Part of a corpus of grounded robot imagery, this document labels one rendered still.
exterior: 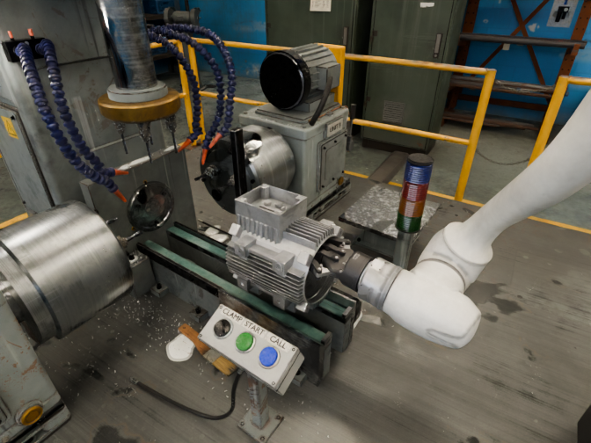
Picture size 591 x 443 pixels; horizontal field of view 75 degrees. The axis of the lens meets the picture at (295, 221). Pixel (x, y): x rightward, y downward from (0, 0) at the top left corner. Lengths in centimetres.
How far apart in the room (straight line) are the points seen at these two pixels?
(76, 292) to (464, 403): 83
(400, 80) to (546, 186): 340
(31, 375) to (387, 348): 75
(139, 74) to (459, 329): 81
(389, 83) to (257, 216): 325
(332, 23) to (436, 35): 97
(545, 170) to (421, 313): 31
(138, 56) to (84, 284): 48
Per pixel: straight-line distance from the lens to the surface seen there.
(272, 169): 116
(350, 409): 92
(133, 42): 94
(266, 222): 80
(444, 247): 80
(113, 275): 89
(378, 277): 73
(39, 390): 93
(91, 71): 116
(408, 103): 394
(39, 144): 112
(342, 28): 406
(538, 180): 57
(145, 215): 116
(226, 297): 95
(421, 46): 382
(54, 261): 85
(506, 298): 126
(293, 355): 64
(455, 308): 72
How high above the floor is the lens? 158
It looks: 33 degrees down
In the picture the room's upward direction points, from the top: straight up
